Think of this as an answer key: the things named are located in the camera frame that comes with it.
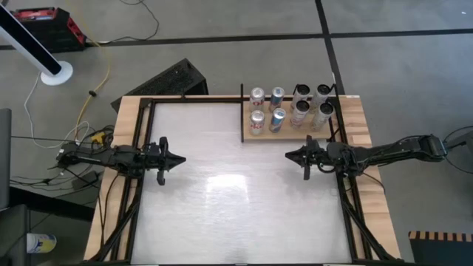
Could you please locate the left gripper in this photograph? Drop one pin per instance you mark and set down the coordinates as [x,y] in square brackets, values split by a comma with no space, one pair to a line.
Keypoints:
[153,159]

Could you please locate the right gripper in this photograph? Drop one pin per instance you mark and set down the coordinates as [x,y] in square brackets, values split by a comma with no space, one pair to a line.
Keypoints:
[330,155]

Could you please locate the clear bottle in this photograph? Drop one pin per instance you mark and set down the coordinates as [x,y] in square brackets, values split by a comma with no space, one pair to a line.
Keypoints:
[322,92]
[320,120]
[298,118]

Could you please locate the blue silver Red Bull can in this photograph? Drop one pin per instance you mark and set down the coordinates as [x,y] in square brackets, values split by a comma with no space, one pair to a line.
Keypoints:
[278,116]
[277,94]

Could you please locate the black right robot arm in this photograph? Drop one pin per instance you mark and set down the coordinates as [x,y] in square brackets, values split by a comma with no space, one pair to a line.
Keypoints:
[399,149]

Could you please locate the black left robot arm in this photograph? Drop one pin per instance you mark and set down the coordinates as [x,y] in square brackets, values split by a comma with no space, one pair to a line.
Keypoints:
[111,159]

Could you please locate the wooden shelf board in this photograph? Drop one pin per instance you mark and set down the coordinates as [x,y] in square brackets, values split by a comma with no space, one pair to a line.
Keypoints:
[281,136]

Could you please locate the white glossy table sheet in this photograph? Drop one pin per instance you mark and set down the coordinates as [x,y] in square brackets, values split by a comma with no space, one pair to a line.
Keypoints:
[192,221]

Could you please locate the yellow plug connector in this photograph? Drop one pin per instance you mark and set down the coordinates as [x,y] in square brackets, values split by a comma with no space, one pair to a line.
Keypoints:
[98,137]

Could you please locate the black perforated box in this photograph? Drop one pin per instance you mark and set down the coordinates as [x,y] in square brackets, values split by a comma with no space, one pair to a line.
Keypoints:
[173,79]

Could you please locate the black power adapter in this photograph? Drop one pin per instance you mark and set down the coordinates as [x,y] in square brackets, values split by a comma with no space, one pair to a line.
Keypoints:
[85,180]

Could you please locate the tall white black floor stand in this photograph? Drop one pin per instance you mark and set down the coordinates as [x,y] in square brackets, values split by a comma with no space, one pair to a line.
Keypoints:
[55,75]

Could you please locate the white yellow blue canister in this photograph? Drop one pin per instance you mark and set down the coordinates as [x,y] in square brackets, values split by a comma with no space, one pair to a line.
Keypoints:
[40,244]

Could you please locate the grey panel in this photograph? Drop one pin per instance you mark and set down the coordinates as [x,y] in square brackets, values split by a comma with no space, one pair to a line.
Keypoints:
[4,159]

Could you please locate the black box orange striped edge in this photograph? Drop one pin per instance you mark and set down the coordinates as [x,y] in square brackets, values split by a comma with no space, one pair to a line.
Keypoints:
[443,253]

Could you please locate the red black toolbox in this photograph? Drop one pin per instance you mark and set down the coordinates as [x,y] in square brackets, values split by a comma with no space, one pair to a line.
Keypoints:
[51,29]

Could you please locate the black aluminium table frame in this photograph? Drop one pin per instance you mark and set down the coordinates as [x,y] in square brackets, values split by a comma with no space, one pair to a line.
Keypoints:
[203,99]

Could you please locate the black metal shelf frame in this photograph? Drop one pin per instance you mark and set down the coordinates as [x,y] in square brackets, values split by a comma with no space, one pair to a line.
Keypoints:
[242,92]

